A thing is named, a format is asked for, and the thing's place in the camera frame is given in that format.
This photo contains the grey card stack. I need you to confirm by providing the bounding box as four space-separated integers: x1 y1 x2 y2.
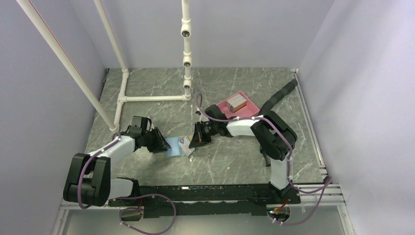
226 94 247 113

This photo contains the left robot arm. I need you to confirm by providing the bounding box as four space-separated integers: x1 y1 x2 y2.
63 127 171 209

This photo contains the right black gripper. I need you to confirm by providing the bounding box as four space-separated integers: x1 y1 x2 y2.
189 121 218 149

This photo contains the black corrugated hose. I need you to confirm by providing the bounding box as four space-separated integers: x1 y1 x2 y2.
258 79 298 167

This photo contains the green card holder wallet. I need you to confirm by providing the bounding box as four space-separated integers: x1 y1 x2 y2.
166 136 192 158

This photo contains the white pvc pipe frame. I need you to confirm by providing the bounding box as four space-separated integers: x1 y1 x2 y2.
17 0 192 132

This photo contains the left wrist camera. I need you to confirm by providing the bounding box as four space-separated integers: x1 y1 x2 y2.
127 116 152 136

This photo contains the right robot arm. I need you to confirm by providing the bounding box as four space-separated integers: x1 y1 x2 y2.
189 105 298 203

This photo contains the pink plastic tray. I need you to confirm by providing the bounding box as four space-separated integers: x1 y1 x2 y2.
217 91 260 118

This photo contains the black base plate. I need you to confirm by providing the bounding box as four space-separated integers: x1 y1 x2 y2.
108 183 301 218

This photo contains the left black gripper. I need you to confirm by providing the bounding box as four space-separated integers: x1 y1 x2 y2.
142 127 170 154

